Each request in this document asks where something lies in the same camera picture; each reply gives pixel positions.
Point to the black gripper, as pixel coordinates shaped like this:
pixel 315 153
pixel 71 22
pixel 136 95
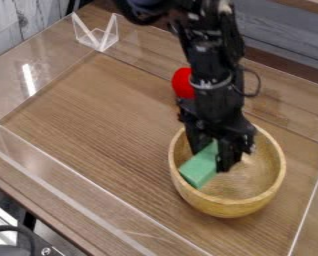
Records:
pixel 212 117

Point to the green rectangular block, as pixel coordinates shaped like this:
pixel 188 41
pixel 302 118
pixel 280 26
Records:
pixel 199 168

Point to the brown wooden bowl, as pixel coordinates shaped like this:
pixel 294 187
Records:
pixel 239 192

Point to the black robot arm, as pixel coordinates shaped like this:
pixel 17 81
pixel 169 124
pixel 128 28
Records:
pixel 205 28

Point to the red toy strawberry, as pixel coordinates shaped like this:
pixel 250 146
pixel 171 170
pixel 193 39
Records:
pixel 180 83

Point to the black device with logo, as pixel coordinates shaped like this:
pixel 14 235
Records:
pixel 47 238

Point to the clear acrylic enclosure wall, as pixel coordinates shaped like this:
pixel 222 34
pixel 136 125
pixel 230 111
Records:
pixel 87 120

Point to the clear acrylic corner bracket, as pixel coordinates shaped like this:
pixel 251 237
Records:
pixel 96 38

